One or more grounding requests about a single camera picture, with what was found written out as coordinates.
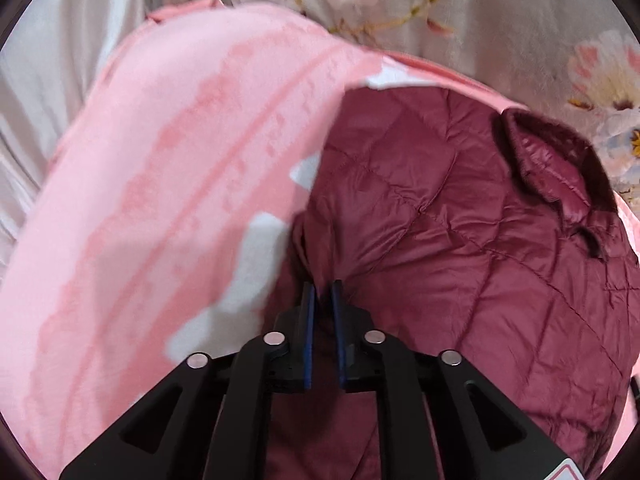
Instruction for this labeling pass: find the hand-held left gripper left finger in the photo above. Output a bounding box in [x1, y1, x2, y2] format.
[59, 281, 317, 480]

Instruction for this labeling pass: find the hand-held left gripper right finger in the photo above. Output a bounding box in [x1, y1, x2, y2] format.
[330, 279, 587, 480]

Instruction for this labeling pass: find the maroon quilted jacket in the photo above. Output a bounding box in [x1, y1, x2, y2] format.
[262, 85, 640, 480]

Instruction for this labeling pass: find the pink printed blanket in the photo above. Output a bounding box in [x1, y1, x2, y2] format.
[0, 0, 640, 480]

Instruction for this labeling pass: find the grey floral blanket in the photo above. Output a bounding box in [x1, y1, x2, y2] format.
[150, 0, 640, 196]

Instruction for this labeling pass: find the white bed sheet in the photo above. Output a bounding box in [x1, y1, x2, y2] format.
[0, 0, 158, 266]

